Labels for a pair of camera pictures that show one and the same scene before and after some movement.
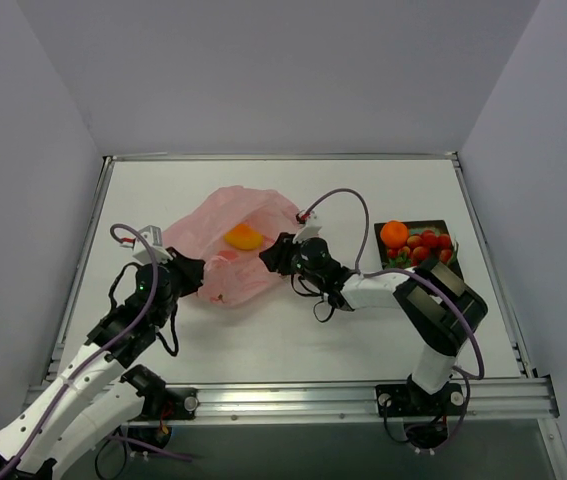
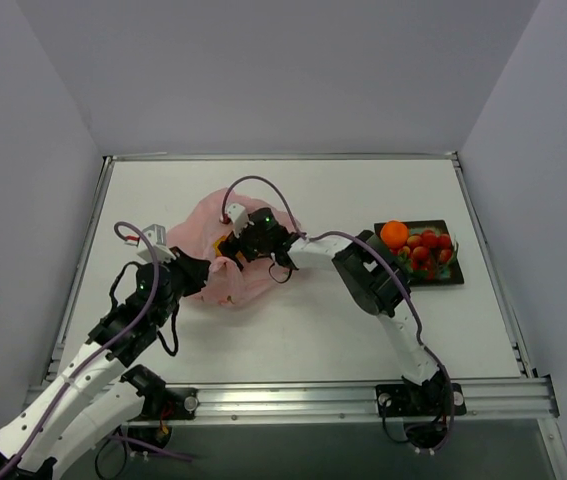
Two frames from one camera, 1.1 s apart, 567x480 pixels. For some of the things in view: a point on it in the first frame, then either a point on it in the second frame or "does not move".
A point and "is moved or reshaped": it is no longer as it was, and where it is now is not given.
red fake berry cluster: [430, 246] does not move
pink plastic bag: [233, 277] does not move
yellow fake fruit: [244, 238] is moved or reshaped
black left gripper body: [186, 273] does not move
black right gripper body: [283, 256] to [233, 245]
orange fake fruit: [394, 233] does not move
